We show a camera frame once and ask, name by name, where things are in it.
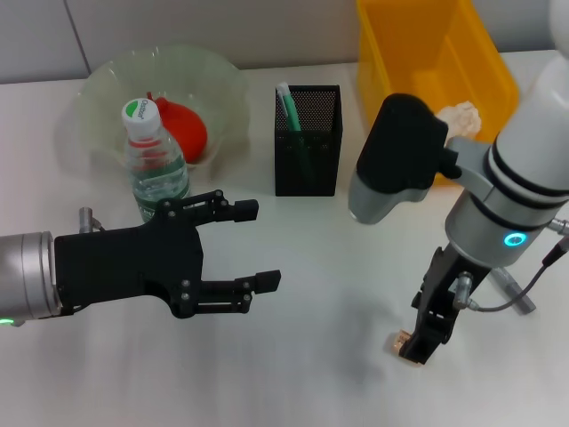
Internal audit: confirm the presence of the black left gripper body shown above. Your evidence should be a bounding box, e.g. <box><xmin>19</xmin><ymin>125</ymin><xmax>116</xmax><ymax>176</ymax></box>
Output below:
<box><xmin>52</xmin><ymin>200</ymin><xmax>207</xmax><ymax>320</ymax></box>

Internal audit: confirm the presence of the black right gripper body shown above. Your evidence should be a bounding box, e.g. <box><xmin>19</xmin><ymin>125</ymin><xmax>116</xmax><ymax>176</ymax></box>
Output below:
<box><xmin>411</xmin><ymin>243</ymin><xmax>493</xmax><ymax>324</ymax></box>

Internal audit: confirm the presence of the beige eraser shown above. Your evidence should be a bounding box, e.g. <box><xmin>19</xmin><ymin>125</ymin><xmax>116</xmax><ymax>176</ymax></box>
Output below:
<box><xmin>389</xmin><ymin>329</ymin><xmax>421</xmax><ymax>367</ymax></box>

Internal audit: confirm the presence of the grey marker pen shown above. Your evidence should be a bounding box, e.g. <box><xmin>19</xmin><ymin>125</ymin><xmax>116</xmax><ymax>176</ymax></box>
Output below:
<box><xmin>491</xmin><ymin>266</ymin><xmax>537</xmax><ymax>315</ymax></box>

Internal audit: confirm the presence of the orange fruit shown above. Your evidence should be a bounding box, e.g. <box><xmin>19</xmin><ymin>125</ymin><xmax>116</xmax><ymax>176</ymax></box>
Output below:
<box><xmin>146</xmin><ymin>91</ymin><xmax>209</xmax><ymax>165</ymax></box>

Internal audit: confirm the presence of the green pen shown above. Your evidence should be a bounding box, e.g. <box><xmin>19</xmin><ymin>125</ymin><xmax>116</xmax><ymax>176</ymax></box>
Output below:
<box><xmin>275</xmin><ymin>82</ymin><xmax>316</xmax><ymax>188</ymax></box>

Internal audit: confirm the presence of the clear green-label water bottle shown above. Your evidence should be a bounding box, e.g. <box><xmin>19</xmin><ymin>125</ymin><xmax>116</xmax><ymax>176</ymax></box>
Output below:
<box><xmin>120</xmin><ymin>97</ymin><xmax>192</xmax><ymax>224</ymax></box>

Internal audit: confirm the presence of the white paper ball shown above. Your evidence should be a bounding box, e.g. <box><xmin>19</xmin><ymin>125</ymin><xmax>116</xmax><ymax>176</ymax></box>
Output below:
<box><xmin>435</xmin><ymin>101</ymin><xmax>484</xmax><ymax>137</ymax></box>

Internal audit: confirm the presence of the black mesh pen holder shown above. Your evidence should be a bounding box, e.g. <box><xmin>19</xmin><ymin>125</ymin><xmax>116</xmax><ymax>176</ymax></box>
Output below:
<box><xmin>274</xmin><ymin>84</ymin><xmax>344</xmax><ymax>197</ymax></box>

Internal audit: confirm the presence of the green glass fruit plate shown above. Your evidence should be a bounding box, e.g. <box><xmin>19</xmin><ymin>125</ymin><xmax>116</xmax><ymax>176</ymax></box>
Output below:
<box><xmin>55</xmin><ymin>44</ymin><xmax>250</xmax><ymax>181</ymax></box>

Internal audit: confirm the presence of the silver right connector plug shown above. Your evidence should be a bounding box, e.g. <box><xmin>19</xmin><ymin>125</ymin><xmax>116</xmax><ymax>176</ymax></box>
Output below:
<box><xmin>453</xmin><ymin>271</ymin><xmax>479</xmax><ymax>310</ymax></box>

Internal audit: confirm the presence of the silver connector plug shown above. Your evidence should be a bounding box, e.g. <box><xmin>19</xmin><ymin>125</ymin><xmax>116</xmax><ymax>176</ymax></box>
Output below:
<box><xmin>77</xmin><ymin>207</ymin><xmax>106</xmax><ymax>233</ymax></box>
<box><xmin>453</xmin><ymin>271</ymin><xmax>479</xmax><ymax>310</ymax></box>

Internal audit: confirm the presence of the silver left connector plug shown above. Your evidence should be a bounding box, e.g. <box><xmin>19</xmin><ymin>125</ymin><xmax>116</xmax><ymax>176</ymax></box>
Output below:
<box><xmin>77</xmin><ymin>207</ymin><xmax>106</xmax><ymax>233</ymax></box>

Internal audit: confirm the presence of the yellow plastic bin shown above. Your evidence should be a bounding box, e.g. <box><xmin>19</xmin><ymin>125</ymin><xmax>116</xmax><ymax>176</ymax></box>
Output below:
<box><xmin>355</xmin><ymin>0</ymin><xmax>520</xmax><ymax>188</ymax></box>

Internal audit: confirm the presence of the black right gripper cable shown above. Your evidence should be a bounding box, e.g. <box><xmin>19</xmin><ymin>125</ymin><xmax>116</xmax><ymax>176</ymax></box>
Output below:
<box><xmin>470</xmin><ymin>216</ymin><xmax>569</xmax><ymax>312</ymax></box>

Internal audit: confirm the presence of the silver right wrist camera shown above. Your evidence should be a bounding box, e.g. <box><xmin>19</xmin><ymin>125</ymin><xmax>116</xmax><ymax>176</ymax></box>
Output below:
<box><xmin>348</xmin><ymin>93</ymin><xmax>461</xmax><ymax>225</ymax></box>

